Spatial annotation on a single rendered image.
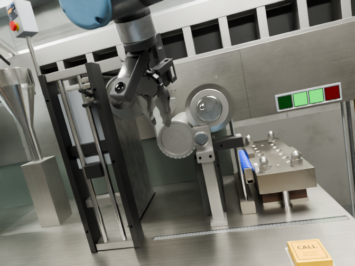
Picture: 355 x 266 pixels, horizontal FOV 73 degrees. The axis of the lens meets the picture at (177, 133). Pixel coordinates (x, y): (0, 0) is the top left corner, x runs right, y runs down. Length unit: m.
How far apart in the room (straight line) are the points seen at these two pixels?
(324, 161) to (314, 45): 1.55
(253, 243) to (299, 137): 1.78
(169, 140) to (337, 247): 0.51
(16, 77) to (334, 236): 1.11
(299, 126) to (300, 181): 1.61
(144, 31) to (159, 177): 0.80
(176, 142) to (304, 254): 0.44
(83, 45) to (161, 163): 0.65
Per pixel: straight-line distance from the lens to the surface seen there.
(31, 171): 1.11
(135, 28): 0.50
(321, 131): 2.45
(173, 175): 1.16
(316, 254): 0.64
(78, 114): 0.74
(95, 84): 0.67
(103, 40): 1.19
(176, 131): 0.76
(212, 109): 0.72
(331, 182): 2.62
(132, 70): 0.50
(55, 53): 1.30
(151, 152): 1.14
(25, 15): 0.99
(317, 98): 1.13
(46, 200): 1.12
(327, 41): 1.16
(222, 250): 0.69
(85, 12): 0.39
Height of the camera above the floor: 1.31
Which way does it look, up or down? 9 degrees down
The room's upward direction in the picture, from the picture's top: 12 degrees counter-clockwise
